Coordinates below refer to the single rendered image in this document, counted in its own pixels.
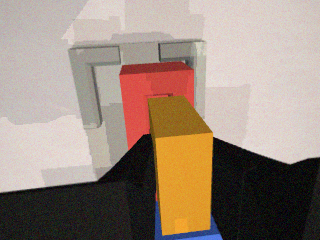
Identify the orange rectangular block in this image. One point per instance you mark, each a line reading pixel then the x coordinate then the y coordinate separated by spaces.
pixel 182 144

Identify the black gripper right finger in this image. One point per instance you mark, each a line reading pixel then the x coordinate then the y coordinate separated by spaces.
pixel 255 197

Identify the blue rectangular block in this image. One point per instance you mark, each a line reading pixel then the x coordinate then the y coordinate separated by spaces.
pixel 210 234

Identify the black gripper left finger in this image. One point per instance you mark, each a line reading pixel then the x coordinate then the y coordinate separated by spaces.
pixel 118 206

